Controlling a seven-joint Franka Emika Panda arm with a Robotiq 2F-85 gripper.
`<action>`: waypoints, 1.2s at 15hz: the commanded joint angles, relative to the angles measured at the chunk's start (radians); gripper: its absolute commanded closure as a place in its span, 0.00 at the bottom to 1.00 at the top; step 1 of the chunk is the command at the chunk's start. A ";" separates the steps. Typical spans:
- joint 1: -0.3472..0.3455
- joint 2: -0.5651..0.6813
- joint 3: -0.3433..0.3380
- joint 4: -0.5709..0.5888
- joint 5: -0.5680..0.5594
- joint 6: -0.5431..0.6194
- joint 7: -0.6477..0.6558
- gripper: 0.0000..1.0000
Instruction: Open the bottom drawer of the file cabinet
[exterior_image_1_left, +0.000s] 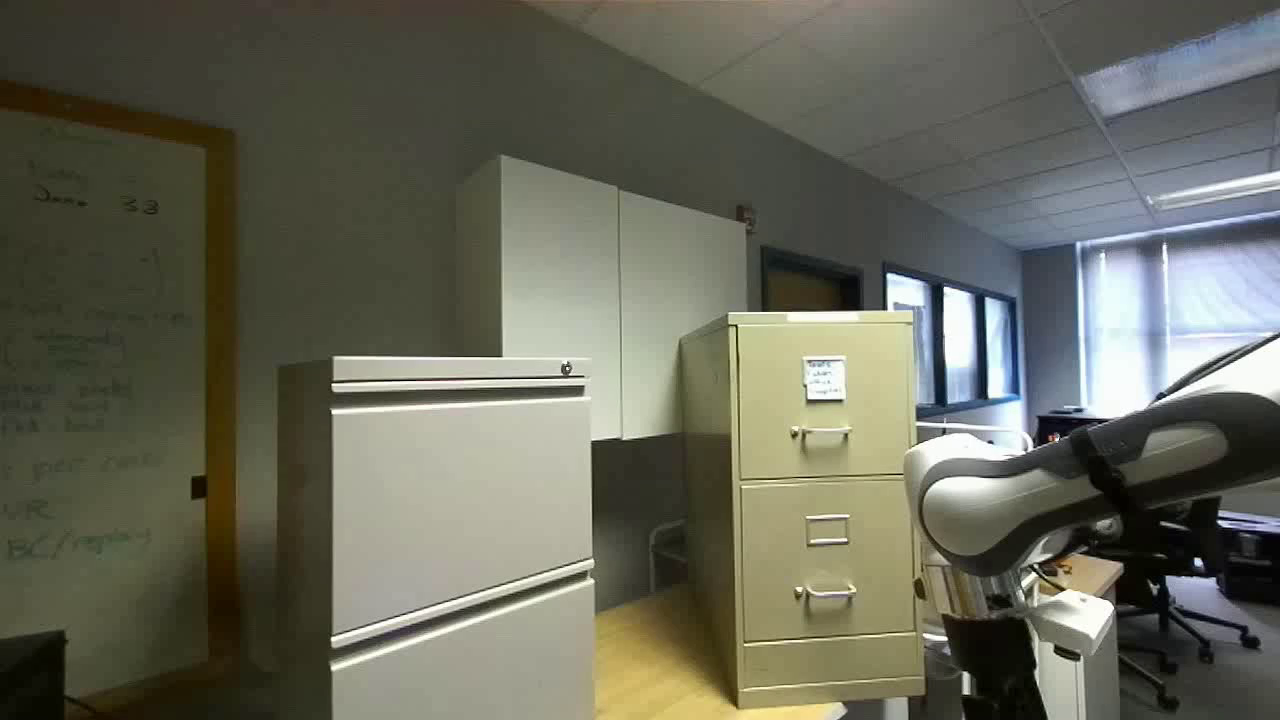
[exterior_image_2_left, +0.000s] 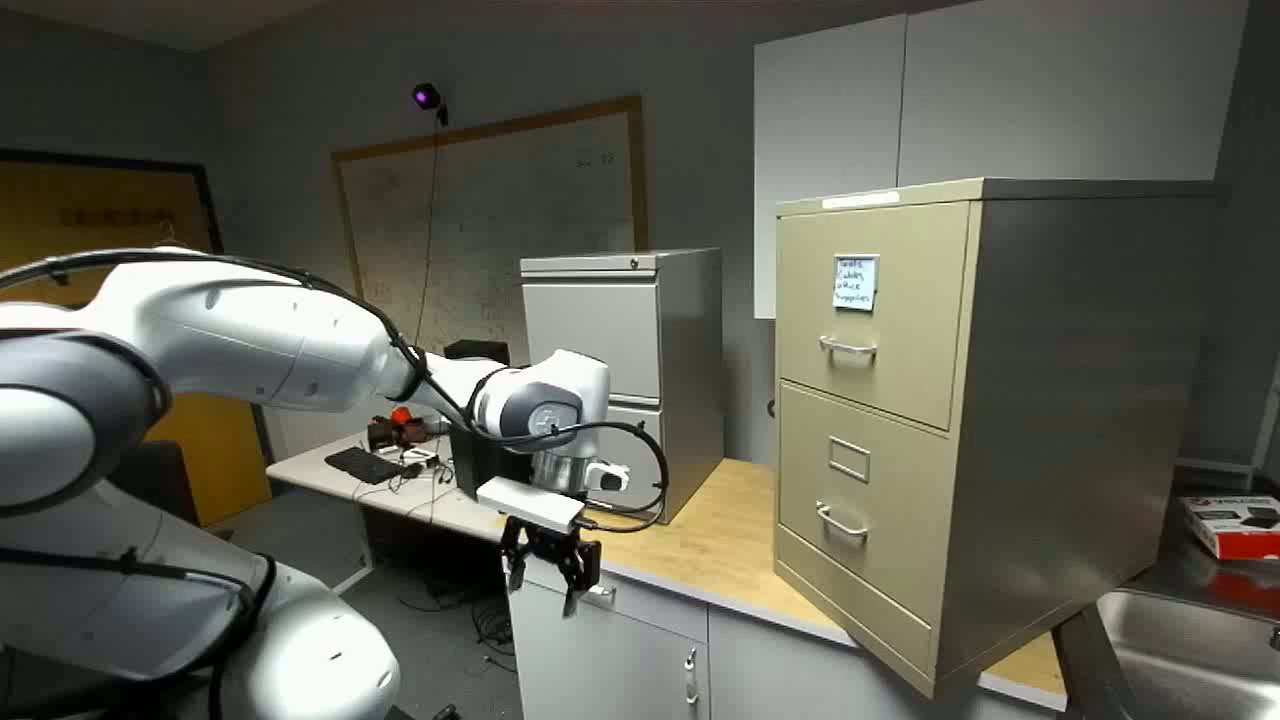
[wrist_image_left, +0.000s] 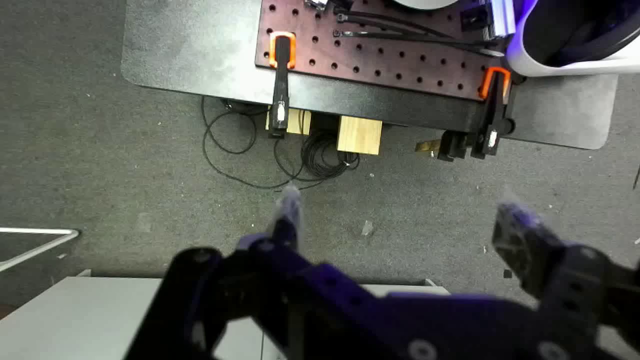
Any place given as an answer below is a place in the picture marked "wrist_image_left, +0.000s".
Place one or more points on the reddish brown perforated pegboard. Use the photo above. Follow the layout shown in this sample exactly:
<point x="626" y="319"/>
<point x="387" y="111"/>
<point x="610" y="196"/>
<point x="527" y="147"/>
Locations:
<point x="401" y="70"/>

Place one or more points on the purple-black gripper left finger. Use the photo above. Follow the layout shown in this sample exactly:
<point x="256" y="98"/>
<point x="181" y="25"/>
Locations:
<point x="291" y="214"/>

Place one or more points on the grey metal base plate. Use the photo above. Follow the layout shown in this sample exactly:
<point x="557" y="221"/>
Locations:
<point x="192" y="46"/>

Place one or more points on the orange black bar clamp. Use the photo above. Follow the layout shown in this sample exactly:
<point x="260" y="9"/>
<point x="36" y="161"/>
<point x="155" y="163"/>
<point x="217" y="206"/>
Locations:
<point x="494" y="114"/>
<point x="282" y="72"/>

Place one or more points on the small wooden block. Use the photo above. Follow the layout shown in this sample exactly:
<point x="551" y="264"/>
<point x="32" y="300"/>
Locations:
<point x="429" y="147"/>

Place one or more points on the pale wooden block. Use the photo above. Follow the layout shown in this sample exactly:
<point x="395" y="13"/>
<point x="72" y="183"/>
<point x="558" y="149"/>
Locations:
<point x="360" y="136"/>
<point x="300" y="122"/>

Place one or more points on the aluminium mount bracket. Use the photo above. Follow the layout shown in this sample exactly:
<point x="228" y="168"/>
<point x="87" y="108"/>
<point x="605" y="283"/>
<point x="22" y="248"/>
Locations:
<point x="499" y="16"/>

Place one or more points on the purple-black gripper right finger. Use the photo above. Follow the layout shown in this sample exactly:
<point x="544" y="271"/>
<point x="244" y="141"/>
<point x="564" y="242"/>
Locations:
<point x="527" y="240"/>

